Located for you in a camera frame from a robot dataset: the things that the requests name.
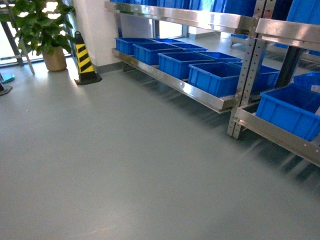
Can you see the steel shelf rack right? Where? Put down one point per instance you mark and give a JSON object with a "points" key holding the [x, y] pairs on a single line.
{"points": [[298, 36]]}

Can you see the steel shelf rack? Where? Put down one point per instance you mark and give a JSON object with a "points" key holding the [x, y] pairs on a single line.
{"points": [[219, 21], [298, 36]]}

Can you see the steel shelf rack left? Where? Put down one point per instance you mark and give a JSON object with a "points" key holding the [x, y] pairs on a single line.
{"points": [[219, 21]]}

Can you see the blue plastic bin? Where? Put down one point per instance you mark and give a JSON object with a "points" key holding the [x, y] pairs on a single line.
{"points": [[266, 79], [293, 109], [219, 56], [190, 47], [148, 52], [168, 40], [177, 64], [125, 44], [219, 79]]}

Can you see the yellow black striped cone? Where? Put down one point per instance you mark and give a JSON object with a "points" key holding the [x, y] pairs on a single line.
{"points": [[86, 70]]}

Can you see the green potted plant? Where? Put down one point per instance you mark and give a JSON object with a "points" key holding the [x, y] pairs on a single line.
{"points": [[42, 28]]}

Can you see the red white traffic cone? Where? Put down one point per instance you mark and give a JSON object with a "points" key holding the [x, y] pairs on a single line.
{"points": [[5, 89]]}

